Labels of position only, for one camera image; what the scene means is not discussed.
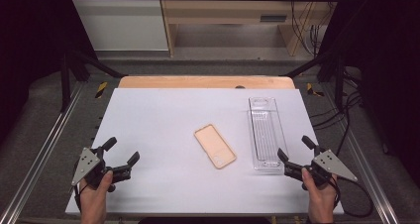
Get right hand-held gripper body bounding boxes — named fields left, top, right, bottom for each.
left=284, top=147, right=359, bottom=187

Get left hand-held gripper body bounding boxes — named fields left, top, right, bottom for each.
left=71, top=147, right=133, bottom=190

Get clear plastic packaging tray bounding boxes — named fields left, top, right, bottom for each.
left=247, top=96, right=290, bottom=176

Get beige phone case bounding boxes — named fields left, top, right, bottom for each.
left=193, top=123, right=238, bottom=169

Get person's right hand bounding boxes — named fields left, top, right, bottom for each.
left=301, top=168, right=339, bottom=215

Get person's left hand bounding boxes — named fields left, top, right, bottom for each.
left=78, top=169, right=114, bottom=215

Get white board mat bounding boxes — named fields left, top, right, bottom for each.
left=64, top=87, right=345, bottom=216

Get yellow black tape strip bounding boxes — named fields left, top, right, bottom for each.
left=94, top=81, right=109, bottom=99
left=305, top=82, right=326, bottom=98

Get person's dark clothing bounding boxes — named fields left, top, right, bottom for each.
left=138, top=216, right=272, bottom=224

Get wooden table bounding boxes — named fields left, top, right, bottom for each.
left=118, top=74, right=296, bottom=90

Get black curtain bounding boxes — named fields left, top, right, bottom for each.
left=318, top=0, right=420, bottom=188
left=0, top=0, right=97, bottom=146

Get white cabinet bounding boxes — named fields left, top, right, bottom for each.
left=65, top=0, right=169, bottom=52

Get light wooden desk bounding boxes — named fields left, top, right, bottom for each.
left=157, top=0, right=345, bottom=57

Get aluminium rail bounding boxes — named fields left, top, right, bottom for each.
left=0, top=81, right=85, bottom=224
left=321, top=83, right=401, bottom=224

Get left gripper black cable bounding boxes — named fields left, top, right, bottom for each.
left=73, top=183, right=83, bottom=212

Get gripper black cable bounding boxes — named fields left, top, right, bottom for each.
left=73, top=183, right=83, bottom=212
left=330, top=174, right=375, bottom=219

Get black floor cables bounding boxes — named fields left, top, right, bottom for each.
left=309, top=68, right=365, bottom=158

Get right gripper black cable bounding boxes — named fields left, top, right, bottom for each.
left=330, top=174, right=375, bottom=219

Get black metal frame stand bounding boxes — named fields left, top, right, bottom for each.
left=279, top=49, right=347, bottom=111
left=60, top=49, right=129, bottom=113

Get hanging black cable bundle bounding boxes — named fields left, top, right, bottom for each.
left=289, top=0, right=335, bottom=57

